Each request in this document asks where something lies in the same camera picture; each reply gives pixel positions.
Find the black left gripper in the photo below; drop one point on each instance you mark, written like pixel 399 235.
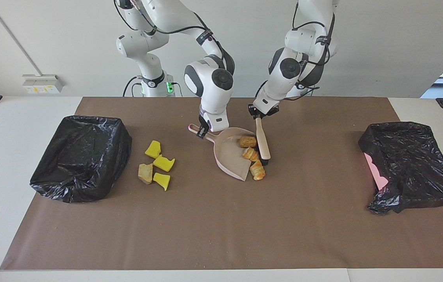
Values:
pixel 262 114

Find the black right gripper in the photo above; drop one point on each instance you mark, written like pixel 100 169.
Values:
pixel 202 119

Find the beige brush with black bristles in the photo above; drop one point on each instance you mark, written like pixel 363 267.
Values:
pixel 262 141

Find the brown oval bread roll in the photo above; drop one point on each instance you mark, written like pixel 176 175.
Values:
pixel 247 141

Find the pale pink plastic dustpan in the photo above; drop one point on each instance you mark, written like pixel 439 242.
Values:
pixel 229 156

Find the yellow sponge piece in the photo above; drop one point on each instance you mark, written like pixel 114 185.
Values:
pixel 164 163
pixel 153 149
pixel 162 181

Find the pale crusty bread chunk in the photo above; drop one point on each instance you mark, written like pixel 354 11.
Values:
pixel 258 170

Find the tan sponge chunk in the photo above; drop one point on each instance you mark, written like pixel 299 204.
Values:
pixel 145 173

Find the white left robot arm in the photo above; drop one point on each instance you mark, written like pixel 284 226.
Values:
pixel 280 86

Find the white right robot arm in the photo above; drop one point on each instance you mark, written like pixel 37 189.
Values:
pixel 215 105

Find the black bag lined bin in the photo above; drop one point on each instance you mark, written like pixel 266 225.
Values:
pixel 76 160

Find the brown paper table mat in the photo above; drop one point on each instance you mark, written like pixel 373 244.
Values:
pixel 221 243

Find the pink box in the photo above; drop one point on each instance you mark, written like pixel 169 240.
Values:
pixel 376 174

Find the black bag over pink box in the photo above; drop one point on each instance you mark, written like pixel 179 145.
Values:
pixel 413 168

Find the white wall socket box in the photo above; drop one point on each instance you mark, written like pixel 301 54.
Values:
pixel 43 84

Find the grey wall conduit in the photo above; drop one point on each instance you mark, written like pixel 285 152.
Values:
pixel 15 39

